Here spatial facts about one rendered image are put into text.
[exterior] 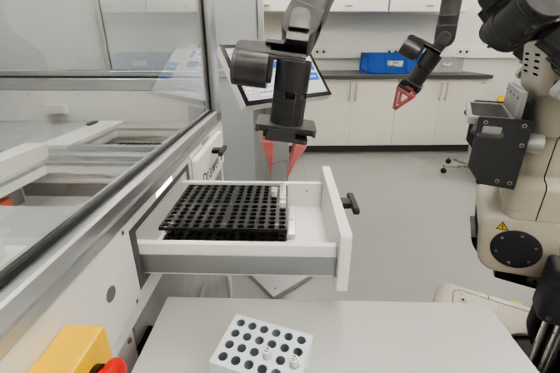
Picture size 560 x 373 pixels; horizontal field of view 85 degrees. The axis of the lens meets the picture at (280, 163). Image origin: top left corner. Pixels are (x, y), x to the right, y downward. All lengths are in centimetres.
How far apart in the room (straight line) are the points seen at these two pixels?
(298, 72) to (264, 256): 30
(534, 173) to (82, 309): 92
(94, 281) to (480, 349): 56
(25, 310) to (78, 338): 6
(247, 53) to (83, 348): 42
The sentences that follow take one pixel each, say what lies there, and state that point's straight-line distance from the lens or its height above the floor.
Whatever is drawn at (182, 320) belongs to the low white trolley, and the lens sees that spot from 60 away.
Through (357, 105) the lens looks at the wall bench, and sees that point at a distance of 361.
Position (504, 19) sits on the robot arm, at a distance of 69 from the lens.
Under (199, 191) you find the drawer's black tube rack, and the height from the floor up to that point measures 90.
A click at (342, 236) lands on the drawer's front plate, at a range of 48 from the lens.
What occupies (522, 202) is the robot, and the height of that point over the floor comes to 85.
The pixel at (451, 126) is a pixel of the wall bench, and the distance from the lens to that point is 409.
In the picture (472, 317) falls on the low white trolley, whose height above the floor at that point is 76.
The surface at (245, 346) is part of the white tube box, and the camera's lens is 51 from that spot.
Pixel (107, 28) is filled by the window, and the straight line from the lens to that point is 54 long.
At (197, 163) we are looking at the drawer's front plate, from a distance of 79.
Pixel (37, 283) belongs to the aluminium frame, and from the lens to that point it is 39.
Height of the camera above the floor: 119
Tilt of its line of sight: 21 degrees down
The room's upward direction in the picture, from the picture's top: straight up
